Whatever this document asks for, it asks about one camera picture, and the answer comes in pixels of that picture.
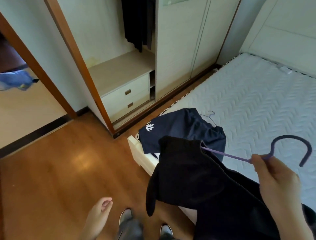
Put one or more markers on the dark grey shoe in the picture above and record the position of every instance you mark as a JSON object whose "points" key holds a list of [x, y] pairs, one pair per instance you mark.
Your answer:
{"points": [[166, 229], [125, 214]]}

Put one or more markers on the person's right hand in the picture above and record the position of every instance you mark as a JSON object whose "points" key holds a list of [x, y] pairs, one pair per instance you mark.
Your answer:
{"points": [[279, 183]]}

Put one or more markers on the person's grey trousers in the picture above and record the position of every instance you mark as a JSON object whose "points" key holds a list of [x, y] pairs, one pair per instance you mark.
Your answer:
{"points": [[130, 230]]}

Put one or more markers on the dark grey pants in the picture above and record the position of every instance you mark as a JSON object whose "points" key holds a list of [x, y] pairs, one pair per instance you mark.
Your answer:
{"points": [[197, 180]]}

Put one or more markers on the brown wooden door frame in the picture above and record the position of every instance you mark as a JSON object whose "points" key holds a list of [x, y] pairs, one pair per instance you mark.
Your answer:
{"points": [[42, 71]]}

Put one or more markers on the white quilted mattress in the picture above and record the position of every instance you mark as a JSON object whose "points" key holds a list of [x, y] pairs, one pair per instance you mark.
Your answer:
{"points": [[247, 99]]}

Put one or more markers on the person's left hand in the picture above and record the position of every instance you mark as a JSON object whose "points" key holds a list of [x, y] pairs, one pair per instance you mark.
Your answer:
{"points": [[98, 215]]}

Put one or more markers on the white headboard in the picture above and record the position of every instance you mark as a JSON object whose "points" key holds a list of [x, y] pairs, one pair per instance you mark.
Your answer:
{"points": [[284, 32]]}

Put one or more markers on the white mattress tag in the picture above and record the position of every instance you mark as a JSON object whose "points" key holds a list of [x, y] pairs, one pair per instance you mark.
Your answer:
{"points": [[286, 70]]}

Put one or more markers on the wardrobe sliding door floral glass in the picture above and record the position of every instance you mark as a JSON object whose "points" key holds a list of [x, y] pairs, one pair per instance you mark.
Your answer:
{"points": [[175, 49], [217, 32]]}

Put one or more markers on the white wooden wardrobe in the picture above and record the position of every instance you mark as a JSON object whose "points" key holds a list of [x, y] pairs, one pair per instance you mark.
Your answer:
{"points": [[118, 69]]}

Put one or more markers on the navy shorts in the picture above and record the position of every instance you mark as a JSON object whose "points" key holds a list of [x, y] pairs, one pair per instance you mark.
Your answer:
{"points": [[185, 126]]}

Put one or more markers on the black Li-Ning t-shirt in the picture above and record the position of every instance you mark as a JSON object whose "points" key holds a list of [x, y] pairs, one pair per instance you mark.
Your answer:
{"points": [[134, 22]]}

